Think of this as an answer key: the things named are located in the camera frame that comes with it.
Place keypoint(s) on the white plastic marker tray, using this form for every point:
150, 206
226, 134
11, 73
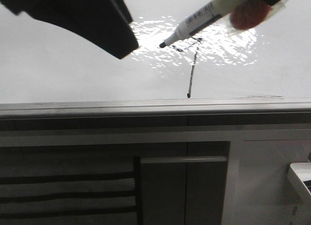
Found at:
299, 175

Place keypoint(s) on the white whiteboard with aluminium frame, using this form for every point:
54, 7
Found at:
48, 72

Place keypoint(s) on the white black-capped whiteboard marker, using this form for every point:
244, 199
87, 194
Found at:
202, 18

